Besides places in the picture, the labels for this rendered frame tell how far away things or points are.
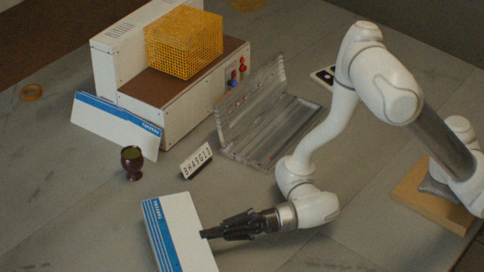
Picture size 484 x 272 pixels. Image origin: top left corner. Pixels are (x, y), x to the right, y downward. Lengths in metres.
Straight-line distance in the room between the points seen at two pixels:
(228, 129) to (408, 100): 0.95
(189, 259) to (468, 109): 1.43
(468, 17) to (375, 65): 2.81
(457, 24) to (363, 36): 2.77
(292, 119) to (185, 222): 0.71
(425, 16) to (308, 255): 2.78
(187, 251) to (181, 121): 0.64
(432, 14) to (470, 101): 1.73
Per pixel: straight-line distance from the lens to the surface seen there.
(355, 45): 1.69
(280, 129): 2.47
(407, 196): 2.24
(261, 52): 2.96
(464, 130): 2.13
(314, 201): 2.01
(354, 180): 2.31
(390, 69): 1.58
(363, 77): 1.60
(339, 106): 1.80
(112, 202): 2.25
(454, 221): 2.19
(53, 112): 2.71
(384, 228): 2.16
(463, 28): 4.42
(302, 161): 2.07
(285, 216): 1.99
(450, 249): 2.15
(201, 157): 2.33
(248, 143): 2.41
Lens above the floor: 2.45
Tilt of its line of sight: 39 degrees down
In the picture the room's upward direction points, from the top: straight up
